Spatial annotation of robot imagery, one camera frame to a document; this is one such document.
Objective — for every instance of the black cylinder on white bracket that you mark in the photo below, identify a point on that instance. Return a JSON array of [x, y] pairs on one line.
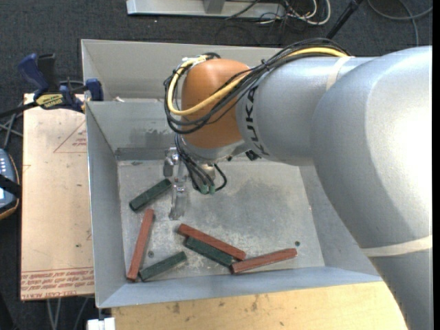
[[251, 155]]

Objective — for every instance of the dark green flat block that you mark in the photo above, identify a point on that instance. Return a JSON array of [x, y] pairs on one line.
[[150, 195], [208, 252], [162, 266]]

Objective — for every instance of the brown cardboard board, red print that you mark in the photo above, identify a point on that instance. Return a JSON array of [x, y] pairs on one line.
[[55, 201]]

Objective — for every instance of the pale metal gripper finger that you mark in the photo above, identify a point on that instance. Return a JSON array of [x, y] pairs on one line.
[[175, 207], [183, 201]]

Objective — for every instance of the red-brown flat block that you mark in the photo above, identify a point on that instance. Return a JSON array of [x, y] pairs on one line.
[[141, 244], [263, 260], [209, 241]]

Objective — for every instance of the grey metal bin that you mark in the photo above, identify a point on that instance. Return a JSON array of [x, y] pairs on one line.
[[261, 205]]

